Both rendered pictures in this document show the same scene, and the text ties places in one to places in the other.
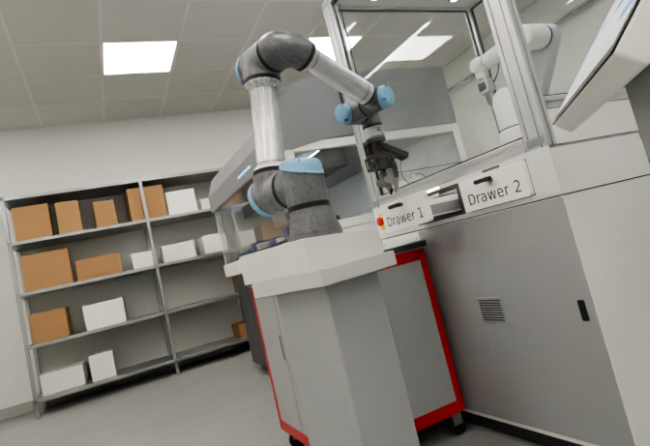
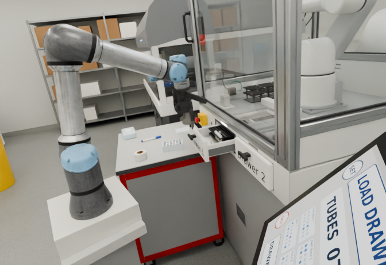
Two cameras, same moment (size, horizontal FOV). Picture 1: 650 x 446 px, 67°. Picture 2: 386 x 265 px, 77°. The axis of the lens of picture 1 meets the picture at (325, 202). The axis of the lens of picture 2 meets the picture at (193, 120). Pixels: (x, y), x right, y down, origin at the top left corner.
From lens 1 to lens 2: 1.03 m
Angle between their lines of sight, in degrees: 27
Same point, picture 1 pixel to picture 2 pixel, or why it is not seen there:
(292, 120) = (158, 23)
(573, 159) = (311, 179)
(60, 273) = not seen: hidden behind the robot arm
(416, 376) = (195, 223)
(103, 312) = (88, 88)
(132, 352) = (107, 106)
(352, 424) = not seen: outside the picture
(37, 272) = not seen: hidden behind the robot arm
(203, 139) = not seen: outside the picture
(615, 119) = (373, 136)
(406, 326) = (193, 198)
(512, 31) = (287, 58)
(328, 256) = (81, 244)
